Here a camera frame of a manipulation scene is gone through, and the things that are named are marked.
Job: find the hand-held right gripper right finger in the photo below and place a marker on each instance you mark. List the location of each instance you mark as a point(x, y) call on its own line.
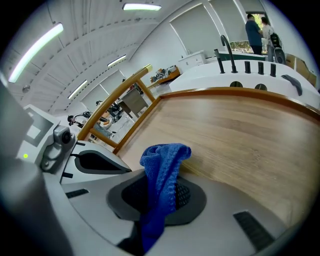
point(225, 207)

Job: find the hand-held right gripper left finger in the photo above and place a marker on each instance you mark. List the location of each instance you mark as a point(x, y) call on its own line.
point(95, 200)

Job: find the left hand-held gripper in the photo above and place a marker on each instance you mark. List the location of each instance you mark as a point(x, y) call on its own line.
point(35, 132)

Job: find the blue cloth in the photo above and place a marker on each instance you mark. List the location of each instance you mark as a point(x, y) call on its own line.
point(162, 170)

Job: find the white drawer cabinet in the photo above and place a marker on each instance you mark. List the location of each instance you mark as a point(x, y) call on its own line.
point(192, 60)

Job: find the ceiling strip light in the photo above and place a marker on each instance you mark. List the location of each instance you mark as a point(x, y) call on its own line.
point(117, 60)
point(77, 89)
point(141, 6)
point(35, 52)

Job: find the gray desk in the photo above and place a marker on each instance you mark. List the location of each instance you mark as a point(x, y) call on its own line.
point(132, 101)

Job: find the striped cushion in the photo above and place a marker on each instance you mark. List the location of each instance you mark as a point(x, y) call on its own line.
point(165, 72)

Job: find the orange wooden bench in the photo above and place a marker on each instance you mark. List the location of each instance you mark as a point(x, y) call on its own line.
point(170, 76)

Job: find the white bathtub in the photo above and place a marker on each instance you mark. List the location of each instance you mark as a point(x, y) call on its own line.
point(200, 80)

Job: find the black faucet knob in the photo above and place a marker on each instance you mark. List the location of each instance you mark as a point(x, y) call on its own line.
point(260, 68)
point(247, 67)
point(273, 70)

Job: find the black hand shower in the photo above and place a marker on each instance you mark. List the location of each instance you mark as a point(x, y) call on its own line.
point(220, 62)

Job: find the green bathtub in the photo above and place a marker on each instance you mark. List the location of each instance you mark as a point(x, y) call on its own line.
point(245, 56)

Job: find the tall black faucet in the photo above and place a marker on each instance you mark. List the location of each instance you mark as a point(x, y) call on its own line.
point(231, 55)

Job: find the open cardboard box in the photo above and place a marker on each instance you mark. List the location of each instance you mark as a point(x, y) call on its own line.
point(302, 67)

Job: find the gray rounded appliance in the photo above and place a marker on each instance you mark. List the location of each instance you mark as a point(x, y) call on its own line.
point(280, 56)

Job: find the white roller blind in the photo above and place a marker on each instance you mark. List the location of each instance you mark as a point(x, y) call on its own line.
point(225, 17)
point(195, 27)

